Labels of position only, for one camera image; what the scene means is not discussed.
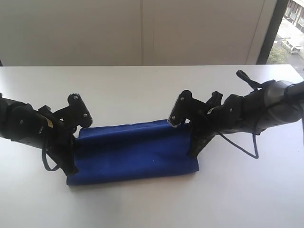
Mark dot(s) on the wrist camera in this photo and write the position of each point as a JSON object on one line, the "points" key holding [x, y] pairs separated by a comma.
{"points": [[76, 111], [185, 107]]}

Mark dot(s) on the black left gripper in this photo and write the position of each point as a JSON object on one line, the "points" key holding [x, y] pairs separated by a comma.
{"points": [[42, 128]]}

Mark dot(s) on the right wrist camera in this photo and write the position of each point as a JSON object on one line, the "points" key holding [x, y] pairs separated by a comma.
{"points": [[185, 107]]}

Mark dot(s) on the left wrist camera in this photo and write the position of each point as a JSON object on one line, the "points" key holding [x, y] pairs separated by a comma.
{"points": [[76, 111]]}

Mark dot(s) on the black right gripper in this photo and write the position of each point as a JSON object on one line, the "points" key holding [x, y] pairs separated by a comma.
{"points": [[214, 117]]}

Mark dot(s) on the blue microfiber towel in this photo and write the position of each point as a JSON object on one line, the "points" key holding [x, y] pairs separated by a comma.
{"points": [[131, 152]]}

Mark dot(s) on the dark window frame post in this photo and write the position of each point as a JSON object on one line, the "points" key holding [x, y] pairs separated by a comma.
{"points": [[272, 30]]}

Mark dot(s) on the white van outside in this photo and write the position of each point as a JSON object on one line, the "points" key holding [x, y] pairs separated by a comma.
{"points": [[296, 49]]}

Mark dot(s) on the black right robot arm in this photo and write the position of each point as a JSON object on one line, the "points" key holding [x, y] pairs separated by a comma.
{"points": [[278, 103]]}

